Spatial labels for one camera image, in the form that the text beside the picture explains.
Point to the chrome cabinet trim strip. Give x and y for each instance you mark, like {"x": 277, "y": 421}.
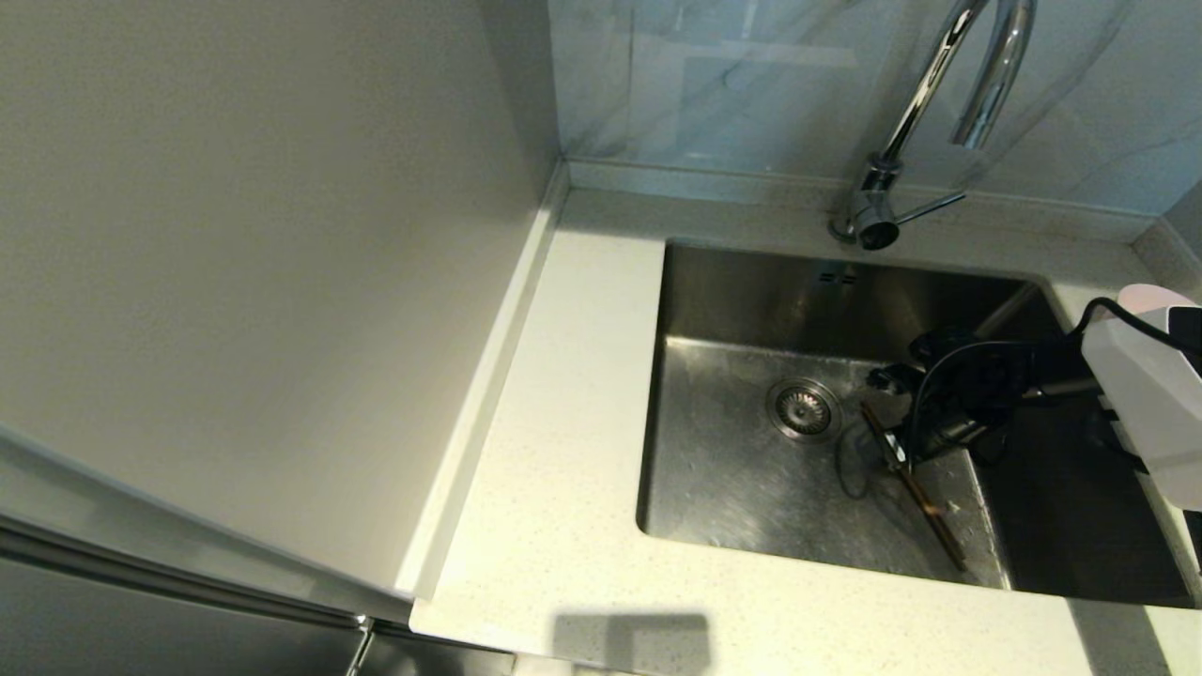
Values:
{"x": 188, "y": 580}

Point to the beige tall cabinet side panel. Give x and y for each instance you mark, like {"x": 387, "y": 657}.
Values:
{"x": 235, "y": 282}

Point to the grey tall cabinet door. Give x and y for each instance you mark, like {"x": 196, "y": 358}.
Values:
{"x": 141, "y": 629}

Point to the pale pink bowl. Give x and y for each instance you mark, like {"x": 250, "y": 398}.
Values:
{"x": 1150, "y": 297}

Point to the chrome gooseneck faucet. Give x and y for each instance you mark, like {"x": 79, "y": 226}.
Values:
{"x": 925, "y": 84}

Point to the stainless steel sink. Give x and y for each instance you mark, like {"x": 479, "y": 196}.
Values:
{"x": 732, "y": 488}

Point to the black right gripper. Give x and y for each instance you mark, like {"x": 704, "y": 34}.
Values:
{"x": 948, "y": 432}

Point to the round metal sink strainer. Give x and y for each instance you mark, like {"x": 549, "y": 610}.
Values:
{"x": 803, "y": 410}

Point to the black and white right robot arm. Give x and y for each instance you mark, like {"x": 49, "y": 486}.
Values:
{"x": 1108, "y": 394}

